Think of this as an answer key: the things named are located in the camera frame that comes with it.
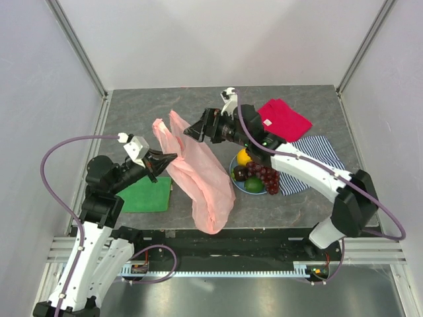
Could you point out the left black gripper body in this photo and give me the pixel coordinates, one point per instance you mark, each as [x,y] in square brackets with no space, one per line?
[130,173]

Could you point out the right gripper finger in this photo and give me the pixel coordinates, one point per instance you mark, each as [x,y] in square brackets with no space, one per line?
[196,131]
[208,117]

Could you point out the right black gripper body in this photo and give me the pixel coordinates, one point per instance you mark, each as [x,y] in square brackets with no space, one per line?
[224,127]

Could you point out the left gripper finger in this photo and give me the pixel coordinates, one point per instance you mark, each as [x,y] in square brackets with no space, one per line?
[158,158]
[158,169]

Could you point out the pink plastic bag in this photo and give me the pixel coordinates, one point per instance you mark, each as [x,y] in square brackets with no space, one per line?
[199,174]

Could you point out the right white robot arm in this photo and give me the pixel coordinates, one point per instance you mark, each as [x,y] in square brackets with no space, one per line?
[353,195]

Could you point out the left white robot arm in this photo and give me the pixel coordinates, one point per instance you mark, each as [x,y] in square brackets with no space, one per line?
[100,251]

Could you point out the green towel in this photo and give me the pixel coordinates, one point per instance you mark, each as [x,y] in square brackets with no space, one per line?
[145,196]

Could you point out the yellow lemon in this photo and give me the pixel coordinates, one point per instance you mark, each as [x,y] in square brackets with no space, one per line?
[243,157]

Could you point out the dark mangosteen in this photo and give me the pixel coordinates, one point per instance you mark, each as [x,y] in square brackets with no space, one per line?
[240,173]

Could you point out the red folded t-shirt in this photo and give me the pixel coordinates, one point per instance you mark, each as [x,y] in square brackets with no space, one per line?
[280,119]

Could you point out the light blue plate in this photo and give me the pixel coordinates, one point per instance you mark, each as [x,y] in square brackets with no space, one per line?
[239,185]

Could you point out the green lime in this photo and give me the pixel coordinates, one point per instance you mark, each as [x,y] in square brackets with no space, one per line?
[254,185]

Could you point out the purple grape bunch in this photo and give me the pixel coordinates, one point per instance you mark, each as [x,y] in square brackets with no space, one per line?
[270,177]

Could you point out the blue white striped cloth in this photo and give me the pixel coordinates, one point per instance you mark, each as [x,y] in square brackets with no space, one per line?
[313,164]

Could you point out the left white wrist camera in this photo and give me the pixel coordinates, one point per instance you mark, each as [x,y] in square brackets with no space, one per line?
[136,148]

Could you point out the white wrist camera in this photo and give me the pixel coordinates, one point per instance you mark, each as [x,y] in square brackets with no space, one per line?
[136,148]
[230,100]

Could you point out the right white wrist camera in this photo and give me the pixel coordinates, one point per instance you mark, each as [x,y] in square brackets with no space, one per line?
[230,100]

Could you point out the white slotted cable duct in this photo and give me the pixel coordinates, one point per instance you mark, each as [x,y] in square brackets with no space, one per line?
[298,271]

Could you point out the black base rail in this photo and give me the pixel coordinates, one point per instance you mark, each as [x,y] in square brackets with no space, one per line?
[285,245]

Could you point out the left aluminium frame post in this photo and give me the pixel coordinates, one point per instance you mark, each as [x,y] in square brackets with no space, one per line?
[68,30]

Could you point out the aluminium frame post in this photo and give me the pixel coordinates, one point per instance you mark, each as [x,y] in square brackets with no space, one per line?
[68,30]
[372,32]

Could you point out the right aluminium frame post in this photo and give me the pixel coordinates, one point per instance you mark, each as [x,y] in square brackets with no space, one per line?
[372,32]

